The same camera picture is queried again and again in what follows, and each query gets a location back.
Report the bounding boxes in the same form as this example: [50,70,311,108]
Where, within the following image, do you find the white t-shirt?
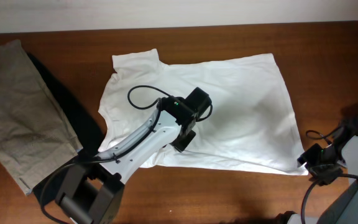
[98,49,307,175]

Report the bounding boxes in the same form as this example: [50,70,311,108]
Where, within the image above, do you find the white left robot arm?
[55,88,213,224]

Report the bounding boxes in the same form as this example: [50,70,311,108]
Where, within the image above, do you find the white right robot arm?
[277,116,358,224]

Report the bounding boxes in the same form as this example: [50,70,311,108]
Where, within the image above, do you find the black garment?
[27,53,104,205]

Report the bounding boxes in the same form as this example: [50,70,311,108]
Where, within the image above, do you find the khaki beige garment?
[0,40,83,195]

